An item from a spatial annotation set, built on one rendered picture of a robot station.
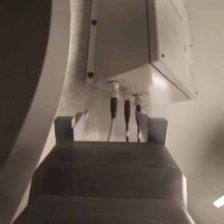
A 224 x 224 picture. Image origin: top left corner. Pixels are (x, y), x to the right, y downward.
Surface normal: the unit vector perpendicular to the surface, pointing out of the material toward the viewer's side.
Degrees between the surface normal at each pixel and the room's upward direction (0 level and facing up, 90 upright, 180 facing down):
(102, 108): 90
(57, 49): 90
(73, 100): 90
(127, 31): 137
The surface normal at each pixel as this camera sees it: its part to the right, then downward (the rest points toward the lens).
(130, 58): -0.66, -0.21
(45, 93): 0.76, -0.15
